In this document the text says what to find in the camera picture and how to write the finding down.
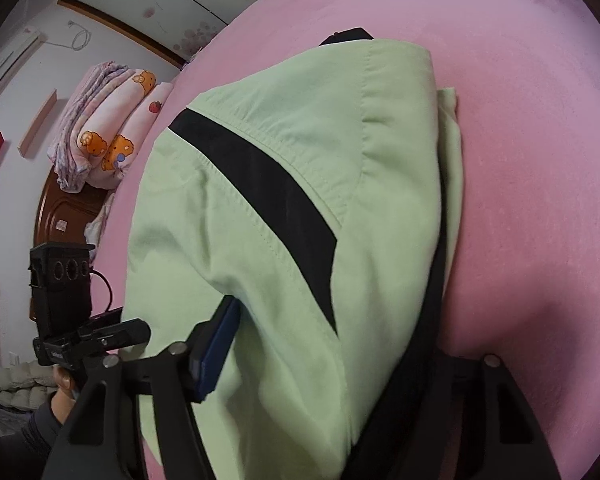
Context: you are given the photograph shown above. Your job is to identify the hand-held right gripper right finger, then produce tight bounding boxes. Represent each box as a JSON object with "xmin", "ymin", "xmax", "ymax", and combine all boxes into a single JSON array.
[{"xmin": 432, "ymin": 352, "xmax": 563, "ymax": 480}]

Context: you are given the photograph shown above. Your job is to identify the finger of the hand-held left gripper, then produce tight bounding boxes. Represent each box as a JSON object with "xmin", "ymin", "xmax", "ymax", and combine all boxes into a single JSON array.
[
  {"xmin": 77, "ymin": 319, "xmax": 152, "ymax": 358},
  {"xmin": 85, "ymin": 306, "xmax": 124, "ymax": 328}
]

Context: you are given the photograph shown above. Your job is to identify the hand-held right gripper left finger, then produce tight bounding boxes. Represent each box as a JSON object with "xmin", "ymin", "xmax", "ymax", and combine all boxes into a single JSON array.
[{"xmin": 42, "ymin": 295, "xmax": 241, "ymax": 480}]

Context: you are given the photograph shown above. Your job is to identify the green and black hooded jacket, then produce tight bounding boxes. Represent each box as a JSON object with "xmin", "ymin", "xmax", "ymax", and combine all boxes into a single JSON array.
[{"xmin": 127, "ymin": 27, "xmax": 466, "ymax": 480}]

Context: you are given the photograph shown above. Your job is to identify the person's left forearm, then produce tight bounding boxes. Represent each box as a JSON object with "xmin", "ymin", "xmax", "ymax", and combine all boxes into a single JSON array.
[{"xmin": 22, "ymin": 400, "xmax": 66, "ymax": 466}]

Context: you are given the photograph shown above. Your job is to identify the person's left hand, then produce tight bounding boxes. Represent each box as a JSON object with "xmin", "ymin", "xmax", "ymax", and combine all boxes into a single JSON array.
[{"xmin": 50, "ymin": 365, "xmax": 88, "ymax": 426}]

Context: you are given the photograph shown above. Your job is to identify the brown wooden headboard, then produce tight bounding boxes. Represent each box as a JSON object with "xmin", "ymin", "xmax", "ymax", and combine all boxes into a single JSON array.
[{"xmin": 30, "ymin": 175, "xmax": 106, "ymax": 321}]

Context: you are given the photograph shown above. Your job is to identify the grey padded quilt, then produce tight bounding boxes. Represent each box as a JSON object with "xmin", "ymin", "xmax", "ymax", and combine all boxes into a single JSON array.
[{"xmin": 0, "ymin": 359, "xmax": 56, "ymax": 411}]

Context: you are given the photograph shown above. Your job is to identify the pink bear print quilt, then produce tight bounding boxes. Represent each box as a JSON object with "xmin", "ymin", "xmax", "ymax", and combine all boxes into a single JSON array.
[{"xmin": 75, "ymin": 69, "xmax": 175, "ymax": 190}]

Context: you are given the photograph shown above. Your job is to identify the pink plush blanket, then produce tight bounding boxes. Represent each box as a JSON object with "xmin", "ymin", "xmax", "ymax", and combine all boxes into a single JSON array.
[{"xmin": 87, "ymin": 0, "xmax": 600, "ymax": 480}]

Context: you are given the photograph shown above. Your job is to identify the white air conditioner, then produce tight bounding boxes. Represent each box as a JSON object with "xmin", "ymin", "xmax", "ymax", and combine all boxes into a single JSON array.
[{"xmin": 0, "ymin": 30, "xmax": 47, "ymax": 121}]

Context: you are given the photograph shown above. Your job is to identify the floral sliding door wardrobe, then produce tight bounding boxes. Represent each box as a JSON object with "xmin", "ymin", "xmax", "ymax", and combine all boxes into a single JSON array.
[{"xmin": 57, "ymin": 0, "xmax": 298, "ymax": 68}]

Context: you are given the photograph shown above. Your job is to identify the black cable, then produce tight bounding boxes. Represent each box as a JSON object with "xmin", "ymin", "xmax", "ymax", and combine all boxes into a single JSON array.
[{"xmin": 90, "ymin": 269, "xmax": 114, "ymax": 316}]

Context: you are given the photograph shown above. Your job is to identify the pink wall shelf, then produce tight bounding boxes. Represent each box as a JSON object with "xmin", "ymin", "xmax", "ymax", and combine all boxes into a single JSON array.
[{"xmin": 17, "ymin": 89, "xmax": 58, "ymax": 158}]

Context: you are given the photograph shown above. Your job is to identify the white wall cable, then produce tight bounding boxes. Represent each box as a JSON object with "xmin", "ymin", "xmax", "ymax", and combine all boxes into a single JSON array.
[{"xmin": 45, "ymin": 20, "xmax": 91, "ymax": 52}]

